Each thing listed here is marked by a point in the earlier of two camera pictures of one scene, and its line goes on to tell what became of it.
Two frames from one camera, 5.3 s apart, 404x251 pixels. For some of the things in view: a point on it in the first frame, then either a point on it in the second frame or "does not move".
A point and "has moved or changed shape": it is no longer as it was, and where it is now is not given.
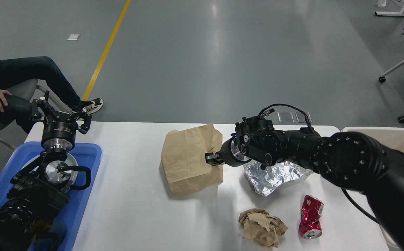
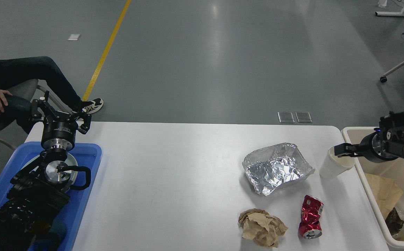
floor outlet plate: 287,117 does not move
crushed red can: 310,226 does not move
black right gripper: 229,154 -> 374,148
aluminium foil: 265,181 does not move
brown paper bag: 183,154 has moved or changed shape
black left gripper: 59,129 does not move
